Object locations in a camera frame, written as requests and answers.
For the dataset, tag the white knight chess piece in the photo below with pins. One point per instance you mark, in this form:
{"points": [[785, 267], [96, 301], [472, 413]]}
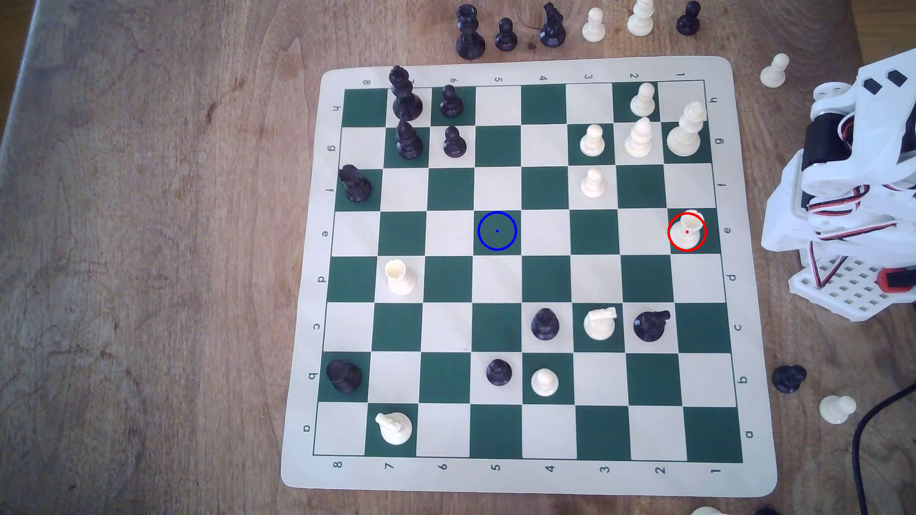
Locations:
{"points": [[599, 325], [393, 429]]}

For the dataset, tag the black pawn chess piece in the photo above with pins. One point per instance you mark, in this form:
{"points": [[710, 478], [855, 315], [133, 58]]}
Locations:
{"points": [[451, 104], [356, 186], [506, 37], [499, 373], [788, 379], [454, 144], [688, 21]]}

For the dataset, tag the black queen chess piece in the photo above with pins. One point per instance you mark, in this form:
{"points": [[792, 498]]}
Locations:
{"points": [[470, 39]]}

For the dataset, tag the black rook chess piece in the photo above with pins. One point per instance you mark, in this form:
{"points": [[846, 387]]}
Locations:
{"points": [[344, 377]]}

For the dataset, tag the white rook chess piece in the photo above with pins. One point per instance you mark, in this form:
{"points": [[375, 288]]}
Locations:
{"points": [[401, 279], [687, 239]]}

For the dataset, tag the white perforated base plate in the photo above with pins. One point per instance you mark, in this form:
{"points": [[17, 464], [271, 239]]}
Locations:
{"points": [[851, 290]]}

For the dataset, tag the red and black clamp part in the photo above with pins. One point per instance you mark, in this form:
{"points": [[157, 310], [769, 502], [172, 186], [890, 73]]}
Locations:
{"points": [[894, 280]]}

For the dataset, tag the white bishop chess piece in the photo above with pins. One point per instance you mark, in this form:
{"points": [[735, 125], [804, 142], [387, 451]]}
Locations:
{"points": [[641, 20], [638, 141]]}

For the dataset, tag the black knight chess piece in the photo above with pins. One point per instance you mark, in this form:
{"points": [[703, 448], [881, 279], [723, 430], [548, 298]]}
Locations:
{"points": [[649, 327], [552, 30]]}

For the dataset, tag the green and cream chessboard mat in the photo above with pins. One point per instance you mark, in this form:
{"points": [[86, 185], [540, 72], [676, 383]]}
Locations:
{"points": [[497, 186]]}

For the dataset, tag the black king chess piece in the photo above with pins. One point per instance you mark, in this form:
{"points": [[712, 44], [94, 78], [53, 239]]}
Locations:
{"points": [[406, 100]]}

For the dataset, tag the white pawn chess piece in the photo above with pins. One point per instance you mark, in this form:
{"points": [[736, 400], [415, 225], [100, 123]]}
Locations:
{"points": [[834, 410], [642, 101], [593, 27], [544, 383], [773, 73], [592, 143], [592, 184]]}

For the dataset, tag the black bishop chess piece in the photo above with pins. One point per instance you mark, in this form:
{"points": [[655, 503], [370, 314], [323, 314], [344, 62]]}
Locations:
{"points": [[545, 325], [409, 143]]}

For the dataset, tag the white printed robot arm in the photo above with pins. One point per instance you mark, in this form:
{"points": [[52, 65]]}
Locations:
{"points": [[880, 104]]}

